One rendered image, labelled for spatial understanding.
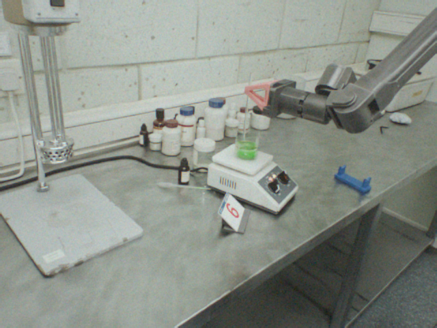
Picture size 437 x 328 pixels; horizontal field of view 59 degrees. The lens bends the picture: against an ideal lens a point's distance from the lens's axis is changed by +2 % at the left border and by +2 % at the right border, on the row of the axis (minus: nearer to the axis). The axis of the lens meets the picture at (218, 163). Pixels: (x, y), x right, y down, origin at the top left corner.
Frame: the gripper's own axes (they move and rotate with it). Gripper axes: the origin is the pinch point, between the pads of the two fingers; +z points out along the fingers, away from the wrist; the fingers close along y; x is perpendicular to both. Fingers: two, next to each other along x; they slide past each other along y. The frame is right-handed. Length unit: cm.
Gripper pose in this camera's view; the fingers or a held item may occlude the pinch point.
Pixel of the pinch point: (248, 89)
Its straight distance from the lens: 88.8
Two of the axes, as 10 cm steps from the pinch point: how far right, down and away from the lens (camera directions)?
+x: -0.8, 8.9, 4.5
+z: -8.1, -3.2, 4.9
